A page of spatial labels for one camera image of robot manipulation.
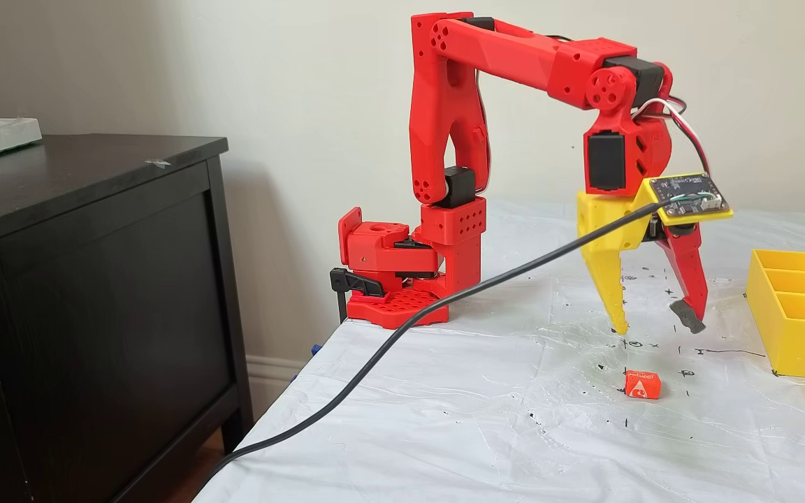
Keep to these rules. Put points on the yellow three-compartment box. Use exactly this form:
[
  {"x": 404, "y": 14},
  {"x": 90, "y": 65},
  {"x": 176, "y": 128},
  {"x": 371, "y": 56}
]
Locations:
[{"x": 801, "y": 342}]

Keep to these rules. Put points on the orange Starburst candy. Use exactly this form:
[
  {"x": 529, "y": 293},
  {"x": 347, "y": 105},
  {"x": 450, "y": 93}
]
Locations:
[{"x": 642, "y": 385}]

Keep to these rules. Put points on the white plastic table cover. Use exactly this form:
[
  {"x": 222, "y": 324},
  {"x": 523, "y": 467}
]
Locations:
[{"x": 479, "y": 433}]

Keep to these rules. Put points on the black table clamp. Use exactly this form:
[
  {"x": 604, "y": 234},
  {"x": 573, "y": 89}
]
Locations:
[{"x": 353, "y": 281}]

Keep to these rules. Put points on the small blue clip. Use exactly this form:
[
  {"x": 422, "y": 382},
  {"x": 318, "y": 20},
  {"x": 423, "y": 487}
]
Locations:
[{"x": 316, "y": 349}]

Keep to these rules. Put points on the small scrap of tape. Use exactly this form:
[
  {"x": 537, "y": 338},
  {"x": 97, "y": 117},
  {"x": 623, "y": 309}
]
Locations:
[{"x": 159, "y": 163}]

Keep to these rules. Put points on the black wooden dresser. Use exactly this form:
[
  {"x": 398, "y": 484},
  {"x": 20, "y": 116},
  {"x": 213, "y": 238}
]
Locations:
[{"x": 95, "y": 314}]

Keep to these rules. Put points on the camera board on yellow mount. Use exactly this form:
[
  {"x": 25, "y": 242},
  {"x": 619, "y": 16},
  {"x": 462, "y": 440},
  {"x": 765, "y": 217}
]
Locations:
[{"x": 689, "y": 192}]

